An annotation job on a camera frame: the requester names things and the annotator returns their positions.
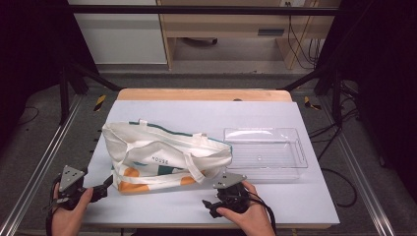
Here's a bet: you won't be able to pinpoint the black horizontal frame bar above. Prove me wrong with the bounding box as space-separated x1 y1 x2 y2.
67 4 342 17

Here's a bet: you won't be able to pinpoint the black metal stand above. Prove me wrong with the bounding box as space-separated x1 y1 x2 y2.
58 60 124 126
277 64 346 130

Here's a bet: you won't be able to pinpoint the clear plastic container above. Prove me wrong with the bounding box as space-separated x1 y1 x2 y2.
222 127 310 182

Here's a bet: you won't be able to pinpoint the black floor cable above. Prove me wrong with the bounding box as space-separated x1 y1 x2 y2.
307 107 359 208

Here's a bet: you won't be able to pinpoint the person's left hand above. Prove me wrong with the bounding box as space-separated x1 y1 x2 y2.
51 182 94 236

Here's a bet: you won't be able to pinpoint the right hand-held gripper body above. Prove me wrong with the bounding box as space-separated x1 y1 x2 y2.
211 172 252 214

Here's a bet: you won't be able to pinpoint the light wooden desk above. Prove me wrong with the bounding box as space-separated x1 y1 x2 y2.
156 0 342 71

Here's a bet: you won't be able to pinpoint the white cabinet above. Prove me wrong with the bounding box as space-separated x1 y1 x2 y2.
67 0 168 65

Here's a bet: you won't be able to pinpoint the hanging black cables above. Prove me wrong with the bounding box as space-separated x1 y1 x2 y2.
285 1 323 71

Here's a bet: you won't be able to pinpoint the aluminium rail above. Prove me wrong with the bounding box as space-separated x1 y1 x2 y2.
318 94 397 236
0 93 84 236

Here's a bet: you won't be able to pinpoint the white printed tote bag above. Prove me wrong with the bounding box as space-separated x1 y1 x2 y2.
101 119 234 195

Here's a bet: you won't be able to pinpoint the person's right hand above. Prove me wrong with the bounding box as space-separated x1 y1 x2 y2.
215 180 277 236

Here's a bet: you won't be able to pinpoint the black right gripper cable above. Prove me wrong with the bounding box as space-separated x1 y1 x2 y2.
245 191 278 236

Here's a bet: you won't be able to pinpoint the wooden table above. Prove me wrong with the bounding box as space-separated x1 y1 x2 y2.
82 87 338 230

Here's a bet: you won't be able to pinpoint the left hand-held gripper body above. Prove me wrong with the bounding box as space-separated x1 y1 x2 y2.
53 164 99 211

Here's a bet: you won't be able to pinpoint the black curtain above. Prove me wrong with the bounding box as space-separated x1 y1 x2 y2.
314 0 417 205
0 0 99 155

